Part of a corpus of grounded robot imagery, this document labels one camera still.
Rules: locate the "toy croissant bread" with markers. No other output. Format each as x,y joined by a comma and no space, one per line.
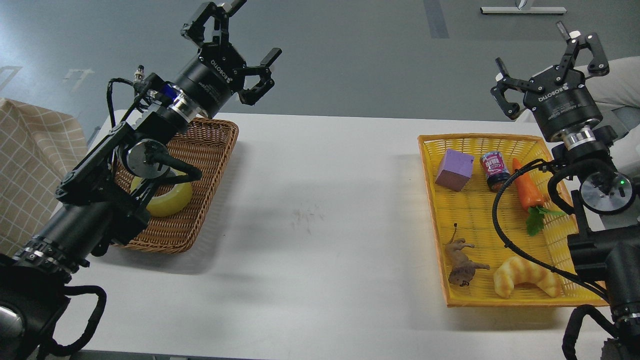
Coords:
517,270

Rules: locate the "white metal stand base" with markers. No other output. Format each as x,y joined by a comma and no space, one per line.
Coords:
523,7

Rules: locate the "yellow plastic basket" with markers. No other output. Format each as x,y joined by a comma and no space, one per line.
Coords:
467,214

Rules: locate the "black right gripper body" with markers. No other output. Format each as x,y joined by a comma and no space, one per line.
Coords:
559,107

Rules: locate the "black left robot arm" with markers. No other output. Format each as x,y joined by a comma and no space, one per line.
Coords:
104,198

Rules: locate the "orange toy carrot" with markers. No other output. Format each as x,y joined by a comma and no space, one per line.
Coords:
533,202

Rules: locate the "purple foam cube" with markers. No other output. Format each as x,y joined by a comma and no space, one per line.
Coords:
455,170

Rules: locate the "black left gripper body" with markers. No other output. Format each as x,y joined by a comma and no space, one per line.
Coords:
209,77

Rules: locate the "brown wicker basket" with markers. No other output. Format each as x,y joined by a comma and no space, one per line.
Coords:
207,145

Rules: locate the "person in beige clothes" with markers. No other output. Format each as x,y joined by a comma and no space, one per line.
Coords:
617,98

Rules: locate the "beige checkered cloth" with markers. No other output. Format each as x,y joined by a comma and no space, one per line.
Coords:
38,147

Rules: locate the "yellow tape roll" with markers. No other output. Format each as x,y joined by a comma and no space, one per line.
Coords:
171,202

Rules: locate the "brown toy lion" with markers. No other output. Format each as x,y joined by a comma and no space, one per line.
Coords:
463,269

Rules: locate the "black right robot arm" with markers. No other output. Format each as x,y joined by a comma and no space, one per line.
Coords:
583,178

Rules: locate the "small purple drink can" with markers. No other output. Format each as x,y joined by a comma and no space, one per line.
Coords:
496,172

